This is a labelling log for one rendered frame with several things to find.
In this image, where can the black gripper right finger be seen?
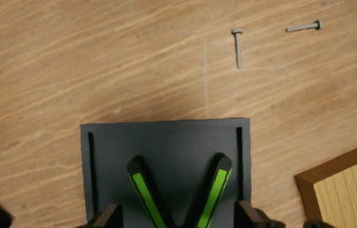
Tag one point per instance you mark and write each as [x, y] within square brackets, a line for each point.
[245, 216]

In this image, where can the black spring clamp with green handles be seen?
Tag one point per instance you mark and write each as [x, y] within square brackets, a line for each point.
[207, 201]

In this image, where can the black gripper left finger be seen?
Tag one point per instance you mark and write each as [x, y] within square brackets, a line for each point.
[111, 217]

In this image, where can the flat wooden block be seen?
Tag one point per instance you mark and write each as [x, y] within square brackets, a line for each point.
[329, 191]

